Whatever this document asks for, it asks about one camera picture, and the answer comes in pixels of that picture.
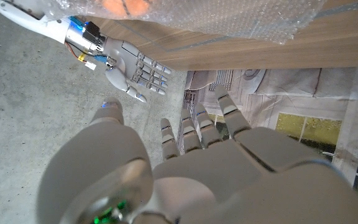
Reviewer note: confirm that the orange mini basketball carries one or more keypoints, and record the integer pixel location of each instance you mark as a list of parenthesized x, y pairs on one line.
[(117, 7)]

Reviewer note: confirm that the clear bubble wrap sheet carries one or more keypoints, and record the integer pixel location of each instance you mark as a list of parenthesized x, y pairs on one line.
[(228, 18)]

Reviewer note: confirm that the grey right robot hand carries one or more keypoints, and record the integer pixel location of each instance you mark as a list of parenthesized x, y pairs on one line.
[(126, 65)]

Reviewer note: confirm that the printed window backdrop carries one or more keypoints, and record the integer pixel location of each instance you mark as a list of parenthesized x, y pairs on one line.
[(306, 102)]

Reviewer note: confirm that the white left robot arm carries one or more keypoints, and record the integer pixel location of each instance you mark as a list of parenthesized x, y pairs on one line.
[(50, 26)]

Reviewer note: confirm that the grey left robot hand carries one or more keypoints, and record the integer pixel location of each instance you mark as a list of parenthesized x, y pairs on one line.
[(228, 174)]

